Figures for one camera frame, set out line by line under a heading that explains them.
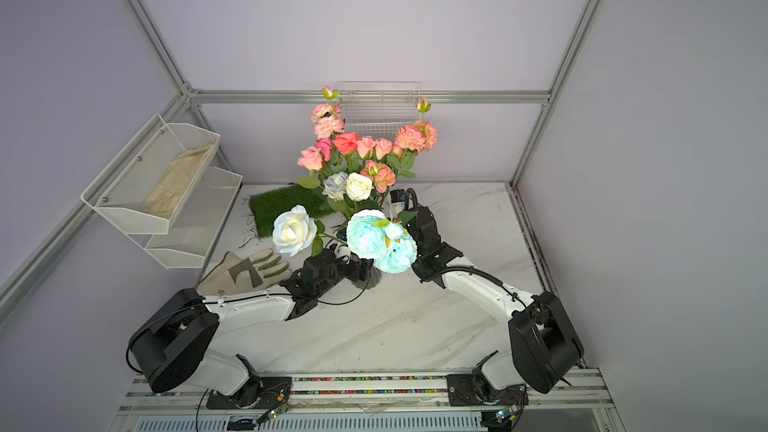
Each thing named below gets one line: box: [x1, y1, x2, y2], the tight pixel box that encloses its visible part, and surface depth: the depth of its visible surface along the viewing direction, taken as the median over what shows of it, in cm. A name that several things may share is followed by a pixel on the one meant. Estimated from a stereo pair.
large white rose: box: [272, 204, 318, 256], surface depth 54 cm
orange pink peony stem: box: [394, 97, 439, 178], surface depth 69 cm
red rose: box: [333, 132, 361, 154], surface depth 71 cm
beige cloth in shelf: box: [141, 143, 215, 219], surface depth 81 cm
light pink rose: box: [297, 146, 323, 171], surface depth 69 cm
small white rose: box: [346, 172, 375, 202], surface depth 56 cm
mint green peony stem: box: [346, 209, 418, 274], surface depth 46 cm
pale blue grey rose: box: [322, 171, 349, 201], surface depth 65 cm
